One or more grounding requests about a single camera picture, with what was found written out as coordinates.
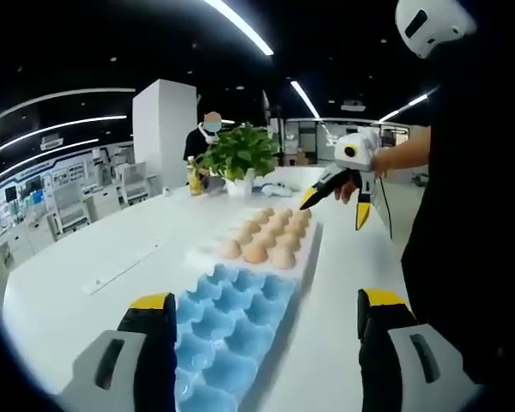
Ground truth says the blue egg tray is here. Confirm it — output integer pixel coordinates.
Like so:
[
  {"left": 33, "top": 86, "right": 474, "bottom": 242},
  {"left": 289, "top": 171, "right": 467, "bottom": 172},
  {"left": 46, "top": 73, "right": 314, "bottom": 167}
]
[{"left": 173, "top": 262, "right": 300, "bottom": 412}]

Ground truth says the ceiling air conditioner unit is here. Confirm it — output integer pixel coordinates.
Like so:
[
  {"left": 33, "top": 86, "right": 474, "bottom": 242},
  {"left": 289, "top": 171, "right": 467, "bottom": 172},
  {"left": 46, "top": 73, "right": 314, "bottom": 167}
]
[{"left": 39, "top": 134, "right": 66, "bottom": 151}]

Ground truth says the green leafy plant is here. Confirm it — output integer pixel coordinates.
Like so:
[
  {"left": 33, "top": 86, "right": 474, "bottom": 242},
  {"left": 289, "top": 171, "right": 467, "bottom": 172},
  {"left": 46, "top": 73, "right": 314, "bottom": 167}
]
[{"left": 194, "top": 121, "right": 282, "bottom": 182}]

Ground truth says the person's right hand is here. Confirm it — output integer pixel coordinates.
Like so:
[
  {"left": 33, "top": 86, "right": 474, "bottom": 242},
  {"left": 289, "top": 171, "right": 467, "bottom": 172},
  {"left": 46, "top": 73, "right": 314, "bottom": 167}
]
[{"left": 334, "top": 145, "right": 398, "bottom": 205}]

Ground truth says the pale pink egg tray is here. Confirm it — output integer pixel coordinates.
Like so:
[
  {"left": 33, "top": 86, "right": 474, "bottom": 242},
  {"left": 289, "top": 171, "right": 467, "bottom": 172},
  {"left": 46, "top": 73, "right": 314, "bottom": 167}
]
[{"left": 215, "top": 208, "right": 324, "bottom": 285}]

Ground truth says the grey crumpled object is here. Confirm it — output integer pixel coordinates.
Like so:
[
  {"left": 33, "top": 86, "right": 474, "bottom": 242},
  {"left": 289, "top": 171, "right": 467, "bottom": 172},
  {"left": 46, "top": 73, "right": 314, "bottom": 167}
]
[{"left": 201, "top": 173, "right": 227, "bottom": 195}]

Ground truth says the person's black clothing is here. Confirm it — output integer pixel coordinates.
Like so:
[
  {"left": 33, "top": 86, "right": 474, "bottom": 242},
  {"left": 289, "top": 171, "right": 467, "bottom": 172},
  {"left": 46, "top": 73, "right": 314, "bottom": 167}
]
[{"left": 399, "top": 0, "right": 515, "bottom": 387}]

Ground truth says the white table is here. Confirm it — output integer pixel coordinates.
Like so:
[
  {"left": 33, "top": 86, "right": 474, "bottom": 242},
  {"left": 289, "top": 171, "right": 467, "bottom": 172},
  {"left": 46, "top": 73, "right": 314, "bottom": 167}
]
[{"left": 2, "top": 164, "right": 413, "bottom": 412}]

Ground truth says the white plant pot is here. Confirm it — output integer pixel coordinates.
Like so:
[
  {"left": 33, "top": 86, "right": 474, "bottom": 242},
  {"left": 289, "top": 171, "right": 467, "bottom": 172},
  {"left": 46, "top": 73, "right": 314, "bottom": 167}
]
[{"left": 224, "top": 168, "right": 257, "bottom": 199}]

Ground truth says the yellow drink bottle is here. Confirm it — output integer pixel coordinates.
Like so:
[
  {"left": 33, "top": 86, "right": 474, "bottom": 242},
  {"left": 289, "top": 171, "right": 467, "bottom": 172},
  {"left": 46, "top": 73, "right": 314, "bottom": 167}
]
[{"left": 185, "top": 155, "right": 203, "bottom": 197}]

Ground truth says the white worn device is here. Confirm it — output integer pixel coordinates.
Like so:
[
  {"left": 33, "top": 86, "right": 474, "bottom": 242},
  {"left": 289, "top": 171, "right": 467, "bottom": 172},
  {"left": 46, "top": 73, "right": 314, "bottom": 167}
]
[{"left": 394, "top": 0, "right": 478, "bottom": 60}]

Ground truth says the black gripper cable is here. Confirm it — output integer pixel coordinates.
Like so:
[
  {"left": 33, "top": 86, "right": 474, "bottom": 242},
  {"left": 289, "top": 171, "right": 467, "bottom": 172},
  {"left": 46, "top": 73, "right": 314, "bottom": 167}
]
[{"left": 376, "top": 174, "right": 394, "bottom": 242}]

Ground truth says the group of brown eggs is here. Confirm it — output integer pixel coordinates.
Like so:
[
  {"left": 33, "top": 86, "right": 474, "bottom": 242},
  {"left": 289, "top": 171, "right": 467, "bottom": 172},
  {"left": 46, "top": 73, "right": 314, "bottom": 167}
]
[{"left": 217, "top": 207, "right": 313, "bottom": 270}]

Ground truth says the white display wall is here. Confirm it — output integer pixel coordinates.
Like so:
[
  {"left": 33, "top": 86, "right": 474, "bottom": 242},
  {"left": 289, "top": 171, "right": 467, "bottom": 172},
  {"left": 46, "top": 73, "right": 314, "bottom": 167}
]
[{"left": 0, "top": 144, "right": 135, "bottom": 258}]

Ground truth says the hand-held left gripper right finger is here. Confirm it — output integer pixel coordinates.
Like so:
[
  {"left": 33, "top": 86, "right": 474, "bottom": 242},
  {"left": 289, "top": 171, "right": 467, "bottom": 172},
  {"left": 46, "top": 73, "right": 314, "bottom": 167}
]
[{"left": 356, "top": 288, "right": 485, "bottom": 412}]

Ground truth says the curved ceiling light strip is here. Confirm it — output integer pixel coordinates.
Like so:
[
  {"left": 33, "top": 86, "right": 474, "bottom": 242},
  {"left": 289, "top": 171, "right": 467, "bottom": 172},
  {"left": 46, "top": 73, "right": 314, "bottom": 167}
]
[
  {"left": 0, "top": 87, "right": 136, "bottom": 120},
  {"left": 0, "top": 114, "right": 130, "bottom": 163}
]

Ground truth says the white and blue object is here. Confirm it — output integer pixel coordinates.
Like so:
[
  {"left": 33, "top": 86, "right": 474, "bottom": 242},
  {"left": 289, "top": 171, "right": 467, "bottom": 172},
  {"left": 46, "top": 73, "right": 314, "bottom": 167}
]
[{"left": 256, "top": 181, "right": 294, "bottom": 199}]

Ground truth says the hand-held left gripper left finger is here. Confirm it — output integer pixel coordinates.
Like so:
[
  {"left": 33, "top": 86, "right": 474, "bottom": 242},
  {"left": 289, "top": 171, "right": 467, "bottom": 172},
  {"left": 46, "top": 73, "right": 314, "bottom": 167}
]
[{"left": 56, "top": 293, "right": 179, "bottom": 412}]

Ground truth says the white office chair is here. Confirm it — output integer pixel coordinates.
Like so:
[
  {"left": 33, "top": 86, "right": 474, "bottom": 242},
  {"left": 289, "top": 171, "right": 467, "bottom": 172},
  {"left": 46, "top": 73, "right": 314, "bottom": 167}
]
[
  {"left": 114, "top": 161, "right": 150, "bottom": 206},
  {"left": 50, "top": 183, "right": 92, "bottom": 234}
]

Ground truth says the white square pillar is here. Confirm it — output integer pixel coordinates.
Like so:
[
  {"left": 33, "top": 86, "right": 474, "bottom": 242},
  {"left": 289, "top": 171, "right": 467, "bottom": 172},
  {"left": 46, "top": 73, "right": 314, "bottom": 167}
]
[{"left": 131, "top": 78, "right": 198, "bottom": 199}]

